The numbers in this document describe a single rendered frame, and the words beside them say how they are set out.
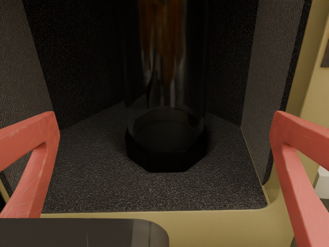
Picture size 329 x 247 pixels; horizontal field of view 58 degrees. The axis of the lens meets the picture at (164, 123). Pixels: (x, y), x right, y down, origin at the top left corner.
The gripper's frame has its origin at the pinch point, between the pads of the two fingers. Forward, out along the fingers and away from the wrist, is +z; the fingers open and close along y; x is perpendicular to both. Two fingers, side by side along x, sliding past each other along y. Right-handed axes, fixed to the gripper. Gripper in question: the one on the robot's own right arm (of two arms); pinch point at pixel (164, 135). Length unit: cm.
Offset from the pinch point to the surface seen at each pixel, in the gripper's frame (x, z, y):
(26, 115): 10.1, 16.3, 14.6
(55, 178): 17.0, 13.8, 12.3
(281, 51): 2.1, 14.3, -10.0
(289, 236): 21.3, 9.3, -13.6
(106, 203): 16.8, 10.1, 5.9
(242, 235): 21.1, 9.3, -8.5
